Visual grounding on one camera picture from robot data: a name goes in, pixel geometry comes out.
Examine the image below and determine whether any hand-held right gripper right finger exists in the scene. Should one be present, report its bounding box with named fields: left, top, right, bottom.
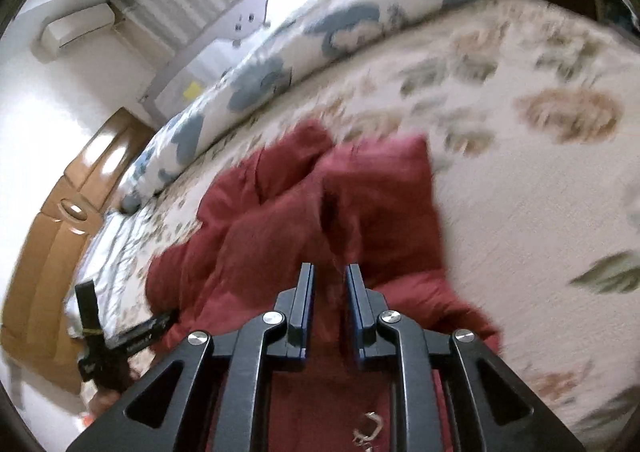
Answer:
left=346, top=263, right=586, bottom=452

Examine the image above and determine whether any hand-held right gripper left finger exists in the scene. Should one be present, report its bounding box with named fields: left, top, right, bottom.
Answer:
left=65, top=262, right=317, bottom=452

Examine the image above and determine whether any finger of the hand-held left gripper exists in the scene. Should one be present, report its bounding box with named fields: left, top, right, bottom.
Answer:
left=74, top=281, right=110, bottom=358
left=116, top=311, right=177, bottom=352

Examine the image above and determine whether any striped pillow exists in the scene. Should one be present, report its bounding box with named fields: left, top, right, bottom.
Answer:
left=62, top=212, right=166, bottom=338

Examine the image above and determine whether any red quilted jacket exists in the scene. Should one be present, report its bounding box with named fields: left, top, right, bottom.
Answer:
left=145, top=119, right=503, bottom=452

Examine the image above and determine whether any white air conditioner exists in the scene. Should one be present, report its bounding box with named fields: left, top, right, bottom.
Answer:
left=40, top=2, right=116, bottom=53

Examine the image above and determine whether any wooden headboard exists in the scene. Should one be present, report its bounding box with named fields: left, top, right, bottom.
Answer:
left=0, top=107, right=156, bottom=393

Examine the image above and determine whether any grey bed rail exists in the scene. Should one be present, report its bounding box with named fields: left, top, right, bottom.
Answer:
left=140, top=0, right=381, bottom=128

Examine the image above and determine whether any floral blanket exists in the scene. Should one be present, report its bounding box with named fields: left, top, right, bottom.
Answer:
left=62, top=0, right=640, bottom=443

